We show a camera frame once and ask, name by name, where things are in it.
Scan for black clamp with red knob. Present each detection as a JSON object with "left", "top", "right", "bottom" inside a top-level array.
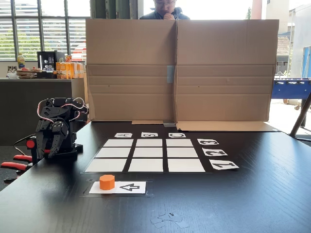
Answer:
[{"left": 13, "top": 138, "right": 37, "bottom": 166}]

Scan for large brown cardboard screen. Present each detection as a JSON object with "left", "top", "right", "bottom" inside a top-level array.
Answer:
[{"left": 85, "top": 18, "right": 280, "bottom": 133}]

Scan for blue foosball table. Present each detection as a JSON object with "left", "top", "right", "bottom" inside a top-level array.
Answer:
[{"left": 270, "top": 77, "right": 311, "bottom": 110}]

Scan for grey metal pole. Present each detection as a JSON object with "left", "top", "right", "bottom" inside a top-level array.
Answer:
[{"left": 289, "top": 91, "right": 311, "bottom": 138}]

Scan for grey tape strip on cardboard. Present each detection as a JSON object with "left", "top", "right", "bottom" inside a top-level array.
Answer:
[{"left": 166, "top": 65, "right": 176, "bottom": 84}]

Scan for paper sheet number 1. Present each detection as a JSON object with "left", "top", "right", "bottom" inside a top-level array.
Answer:
[{"left": 208, "top": 159, "right": 240, "bottom": 171}]

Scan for white arrow paper sheet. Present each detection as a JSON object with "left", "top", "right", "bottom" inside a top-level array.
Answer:
[{"left": 88, "top": 181, "right": 147, "bottom": 195}]

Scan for round orange token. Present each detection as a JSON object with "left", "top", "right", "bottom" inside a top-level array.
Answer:
[{"left": 99, "top": 174, "right": 115, "bottom": 191}]

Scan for paper sheet number 3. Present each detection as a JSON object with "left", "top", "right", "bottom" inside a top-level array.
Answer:
[{"left": 197, "top": 138, "right": 220, "bottom": 146}]

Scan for black cable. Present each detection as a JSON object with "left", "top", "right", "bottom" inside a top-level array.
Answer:
[{"left": 13, "top": 133, "right": 37, "bottom": 156}]

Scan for paper sheet number 2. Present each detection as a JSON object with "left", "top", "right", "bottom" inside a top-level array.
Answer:
[{"left": 202, "top": 148, "right": 228, "bottom": 157}]

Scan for white nine-square grid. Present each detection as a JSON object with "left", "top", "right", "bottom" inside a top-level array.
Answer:
[{"left": 85, "top": 138, "right": 206, "bottom": 173}]

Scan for black mini fridge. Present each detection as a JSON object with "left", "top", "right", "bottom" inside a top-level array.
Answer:
[{"left": 36, "top": 50, "right": 65, "bottom": 72}]

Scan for dark grey counter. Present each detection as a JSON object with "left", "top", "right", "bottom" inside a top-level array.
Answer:
[{"left": 0, "top": 78, "right": 86, "bottom": 147}]

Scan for orange juice carton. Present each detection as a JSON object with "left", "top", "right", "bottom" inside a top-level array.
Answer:
[
  {"left": 55, "top": 62, "right": 72, "bottom": 80},
  {"left": 71, "top": 62, "right": 85, "bottom": 79}
]

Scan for clear tape scraps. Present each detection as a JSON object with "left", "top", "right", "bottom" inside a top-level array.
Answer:
[{"left": 150, "top": 210, "right": 190, "bottom": 229}]

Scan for person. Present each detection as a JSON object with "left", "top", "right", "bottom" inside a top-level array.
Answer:
[{"left": 139, "top": 0, "right": 190, "bottom": 20}]

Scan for yellow bottle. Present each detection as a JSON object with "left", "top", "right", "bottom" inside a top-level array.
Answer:
[{"left": 17, "top": 52, "right": 26, "bottom": 69}]

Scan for wooden tray with food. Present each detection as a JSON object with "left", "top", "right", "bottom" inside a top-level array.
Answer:
[{"left": 15, "top": 67, "right": 42, "bottom": 79}]

